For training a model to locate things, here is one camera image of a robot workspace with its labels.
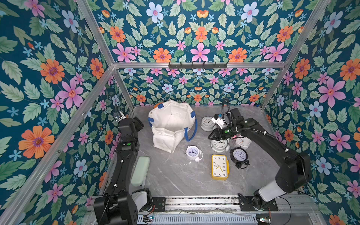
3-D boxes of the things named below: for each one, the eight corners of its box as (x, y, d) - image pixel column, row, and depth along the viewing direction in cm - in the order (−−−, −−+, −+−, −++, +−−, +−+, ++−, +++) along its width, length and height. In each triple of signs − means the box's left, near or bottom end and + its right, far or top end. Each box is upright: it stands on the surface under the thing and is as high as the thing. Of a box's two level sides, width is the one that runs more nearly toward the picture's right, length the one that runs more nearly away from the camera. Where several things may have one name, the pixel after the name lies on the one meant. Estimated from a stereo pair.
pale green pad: (132, 186, 82) (129, 184, 78) (139, 158, 93) (136, 155, 89) (145, 186, 82) (143, 184, 78) (150, 158, 93) (149, 155, 89)
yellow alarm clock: (211, 180, 84) (212, 178, 81) (209, 156, 93) (210, 154, 90) (230, 180, 84) (232, 178, 81) (226, 156, 93) (227, 154, 90)
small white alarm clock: (184, 157, 93) (184, 155, 90) (188, 146, 98) (188, 144, 95) (201, 162, 91) (201, 160, 88) (204, 151, 96) (204, 148, 93)
